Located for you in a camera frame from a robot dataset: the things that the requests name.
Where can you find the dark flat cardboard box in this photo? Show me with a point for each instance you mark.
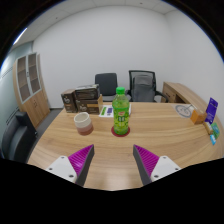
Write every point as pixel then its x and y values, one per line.
pixel 87 92

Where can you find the white and pink cup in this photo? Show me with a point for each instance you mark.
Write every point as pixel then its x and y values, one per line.
pixel 83 123

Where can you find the orange-brown box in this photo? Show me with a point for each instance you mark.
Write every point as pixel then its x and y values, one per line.
pixel 198 117

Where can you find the purple packet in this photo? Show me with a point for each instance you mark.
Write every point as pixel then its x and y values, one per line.
pixel 211 110

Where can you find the small light blue pack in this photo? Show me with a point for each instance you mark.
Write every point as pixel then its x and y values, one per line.
pixel 212 140

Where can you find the wooden side desk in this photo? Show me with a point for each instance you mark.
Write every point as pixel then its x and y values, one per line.
pixel 180 91

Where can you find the small beige box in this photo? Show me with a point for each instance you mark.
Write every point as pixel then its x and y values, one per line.
pixel 208 128

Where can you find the green box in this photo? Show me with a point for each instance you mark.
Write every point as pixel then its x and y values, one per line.
pixel 215 130

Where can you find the round white disc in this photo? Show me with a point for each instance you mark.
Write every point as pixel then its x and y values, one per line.
pixel 182 110

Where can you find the wooden glass-door cabinet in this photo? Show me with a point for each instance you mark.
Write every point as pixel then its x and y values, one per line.
pixel 35 103

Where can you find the ceiling light panel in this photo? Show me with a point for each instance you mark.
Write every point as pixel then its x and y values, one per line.
pixel 20 36

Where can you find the white printed leaflet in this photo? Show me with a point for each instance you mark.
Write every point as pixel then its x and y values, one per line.
pixel 106 110

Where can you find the black leather sofa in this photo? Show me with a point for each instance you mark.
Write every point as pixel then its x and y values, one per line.
pixel 16 140

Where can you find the black armless chair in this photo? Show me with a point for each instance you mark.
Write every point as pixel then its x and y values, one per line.
pixel 106 83

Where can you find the brown flat cardboard box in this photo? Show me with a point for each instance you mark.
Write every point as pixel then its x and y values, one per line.
pixel 89 106

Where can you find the black mesh office chair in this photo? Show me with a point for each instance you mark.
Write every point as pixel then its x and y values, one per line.
pixel 160 95

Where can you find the green drink bottle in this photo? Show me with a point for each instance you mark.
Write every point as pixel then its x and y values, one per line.
pixel 120 113

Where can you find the grey backpack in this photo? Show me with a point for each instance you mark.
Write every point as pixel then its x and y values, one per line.
pixel 143 88

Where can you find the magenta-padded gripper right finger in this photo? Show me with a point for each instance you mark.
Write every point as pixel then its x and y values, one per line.
pixel 151 161

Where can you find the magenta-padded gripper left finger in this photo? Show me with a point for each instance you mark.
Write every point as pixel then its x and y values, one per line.
pixel 75 161

